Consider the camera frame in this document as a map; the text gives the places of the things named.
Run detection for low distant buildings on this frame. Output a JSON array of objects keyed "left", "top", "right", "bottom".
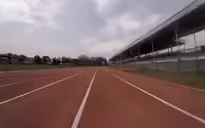
[{"left": 0, "top": 51, "right": 34, "bottom": 65}]

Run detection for grass strip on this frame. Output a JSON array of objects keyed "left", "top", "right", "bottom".
[{"left": 111, "top": 65, "right": 205, "bottom": 91}]

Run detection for roofed grandstand building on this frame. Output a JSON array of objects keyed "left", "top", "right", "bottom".
[{"left": 108, "top": 0, "right": 205, "bottom": 74}]

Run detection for green grass field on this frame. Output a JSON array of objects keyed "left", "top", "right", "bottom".
[{"left": 0, "top": 63, "right": 88, "bottom": 73}]

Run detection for red running track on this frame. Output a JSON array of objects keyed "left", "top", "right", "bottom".
[{"left": 0, "top": 66, "right": 205, "bottom": 128}]

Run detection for row of trees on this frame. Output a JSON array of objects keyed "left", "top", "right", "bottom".
[{"left": 3, "top": 53, "right": 108, "bottom": 66}]

